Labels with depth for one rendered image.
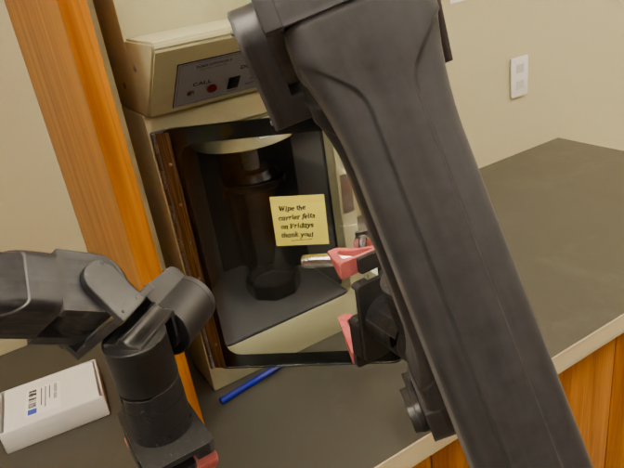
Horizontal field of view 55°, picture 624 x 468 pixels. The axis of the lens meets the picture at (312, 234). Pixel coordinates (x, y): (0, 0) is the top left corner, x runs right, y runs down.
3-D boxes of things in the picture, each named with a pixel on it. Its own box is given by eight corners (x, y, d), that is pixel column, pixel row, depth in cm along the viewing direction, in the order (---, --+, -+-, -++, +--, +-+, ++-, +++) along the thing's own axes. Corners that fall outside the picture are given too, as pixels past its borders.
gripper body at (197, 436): (179, 396, 64) (162, 340, 61) (218, 454, 56) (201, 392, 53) (120, 425, 62) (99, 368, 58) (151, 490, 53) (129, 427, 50)
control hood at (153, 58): (141, 116, 81) (121, 39, 77) (340, 65, 95) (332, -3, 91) (169, 130, 72) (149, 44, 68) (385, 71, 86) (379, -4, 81)
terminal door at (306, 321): (216, 366, 99) (157, 129, 82) (405, 359, 94) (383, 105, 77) (215, 369, 98) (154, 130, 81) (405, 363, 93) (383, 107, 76)
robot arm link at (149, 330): (84, 344, 52) (141, 349, 50) (128, 300, 57) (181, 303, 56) (107, 407, 55) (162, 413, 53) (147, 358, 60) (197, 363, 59)
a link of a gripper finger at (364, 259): (352, 225, 76) (399, 249, 68) (358, 275, 79) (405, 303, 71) (305, 243, 73) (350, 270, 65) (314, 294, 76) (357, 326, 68)
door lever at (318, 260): (306, 254, 87) (304, 239, 86) (372, 251, 85) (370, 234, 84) (301, 273, 82) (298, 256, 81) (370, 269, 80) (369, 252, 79)
